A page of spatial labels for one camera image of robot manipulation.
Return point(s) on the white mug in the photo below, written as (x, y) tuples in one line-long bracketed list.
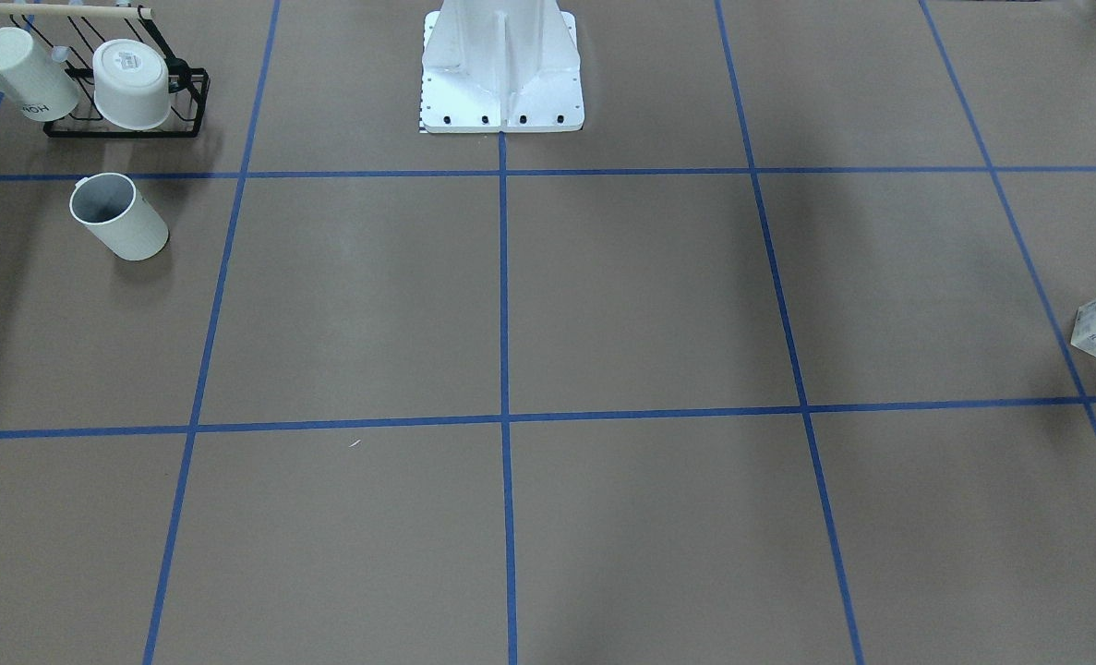
[(130, 84), (31, 81), (115, 211)]

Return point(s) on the white mug in rack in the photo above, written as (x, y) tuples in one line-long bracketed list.
[(31, 81), (130, 84)]

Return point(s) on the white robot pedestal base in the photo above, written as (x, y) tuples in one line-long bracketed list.
[(500, 66)]

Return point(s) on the black wire mug rack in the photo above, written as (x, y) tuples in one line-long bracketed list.
[(70, 30)]

